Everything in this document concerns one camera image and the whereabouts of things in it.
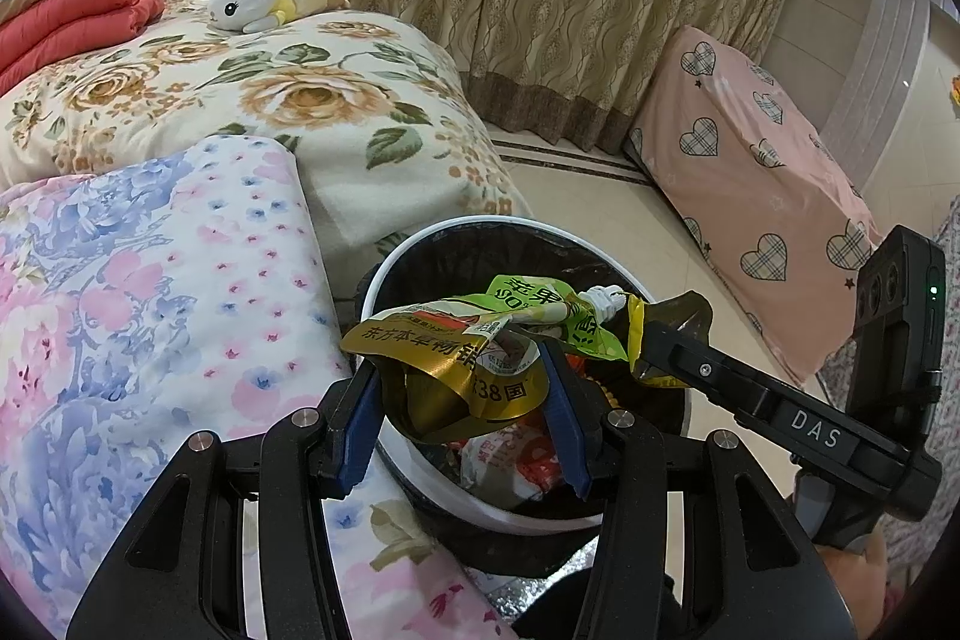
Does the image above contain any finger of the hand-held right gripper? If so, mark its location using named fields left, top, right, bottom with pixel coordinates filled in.
left=641, top=319, right=775, bottom=414
left=658, top=376, right=790, bottom=455

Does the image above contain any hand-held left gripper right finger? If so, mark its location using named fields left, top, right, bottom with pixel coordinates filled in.
left=536, top=336, right=860, bottom=640

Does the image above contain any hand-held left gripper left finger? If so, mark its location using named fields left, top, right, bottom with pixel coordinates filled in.
left=66, top=355, right=387, bottom=640

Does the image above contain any brown foil wrapper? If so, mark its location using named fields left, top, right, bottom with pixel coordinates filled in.
left=628, top=289, right=715, bottom=387

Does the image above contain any gold foil wrapper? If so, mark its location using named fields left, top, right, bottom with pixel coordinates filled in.
left=340, top=302, right=571, bottom=447

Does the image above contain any white trash bin black liner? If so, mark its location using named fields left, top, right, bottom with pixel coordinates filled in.
left=356, top=224, right=691, bottom=570

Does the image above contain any person's right hand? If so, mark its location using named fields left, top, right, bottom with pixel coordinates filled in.
left=821, top=524, right=897, bottom=640

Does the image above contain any white red plastic bag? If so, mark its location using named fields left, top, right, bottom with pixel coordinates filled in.
left=457, top=419, right=567, bottom=510

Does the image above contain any silver foil mat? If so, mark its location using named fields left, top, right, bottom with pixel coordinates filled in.
left=480, top=546, right=601, bottom=626

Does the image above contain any pink heart print cloth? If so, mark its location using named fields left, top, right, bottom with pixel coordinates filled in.
left=622, top=25, right=886, bottom=386

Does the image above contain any beige floral quilt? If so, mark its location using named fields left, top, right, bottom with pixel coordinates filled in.
left=0, top=0, right=533, bottom=251

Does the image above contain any folded red quilt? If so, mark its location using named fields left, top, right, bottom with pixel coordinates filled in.
left=0, top=0, right=166, bottom=97

